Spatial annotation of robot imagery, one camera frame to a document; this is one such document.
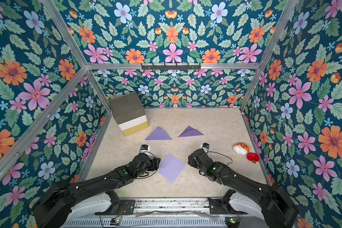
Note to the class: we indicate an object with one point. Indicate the grey white yellow block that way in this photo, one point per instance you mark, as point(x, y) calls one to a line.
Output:
point(128, 113)

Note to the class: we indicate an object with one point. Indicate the pale purple paper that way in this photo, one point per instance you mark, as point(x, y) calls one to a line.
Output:
point(170, 168)

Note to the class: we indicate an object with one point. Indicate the orange white plush toy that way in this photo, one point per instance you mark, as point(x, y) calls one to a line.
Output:
point(241, 148)

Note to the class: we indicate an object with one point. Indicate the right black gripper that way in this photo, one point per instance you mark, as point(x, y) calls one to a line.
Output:
point(192, 159)

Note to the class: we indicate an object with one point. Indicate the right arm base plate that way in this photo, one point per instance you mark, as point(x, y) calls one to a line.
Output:
point(221, 206)

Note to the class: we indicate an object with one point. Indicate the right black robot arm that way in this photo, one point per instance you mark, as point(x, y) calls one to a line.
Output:
point(272, 203)

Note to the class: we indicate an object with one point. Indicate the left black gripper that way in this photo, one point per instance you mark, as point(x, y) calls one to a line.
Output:
point(151, 161)

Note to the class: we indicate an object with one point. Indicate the black hook rail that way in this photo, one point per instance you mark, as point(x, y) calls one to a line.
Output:
point(165, 67)

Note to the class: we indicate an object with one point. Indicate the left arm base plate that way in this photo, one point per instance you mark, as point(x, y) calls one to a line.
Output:
point(124, 207)

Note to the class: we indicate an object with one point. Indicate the purple square paper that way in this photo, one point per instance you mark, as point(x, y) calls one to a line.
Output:
point(158, 135)
point(190, 132)

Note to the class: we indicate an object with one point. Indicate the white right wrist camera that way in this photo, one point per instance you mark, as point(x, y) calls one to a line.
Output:
point(205, 146)

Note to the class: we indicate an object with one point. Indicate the red plush toy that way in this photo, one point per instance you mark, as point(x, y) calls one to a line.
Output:
point(253, 157)

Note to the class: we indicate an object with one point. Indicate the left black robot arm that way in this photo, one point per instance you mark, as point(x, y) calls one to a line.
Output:
point(56, 204)

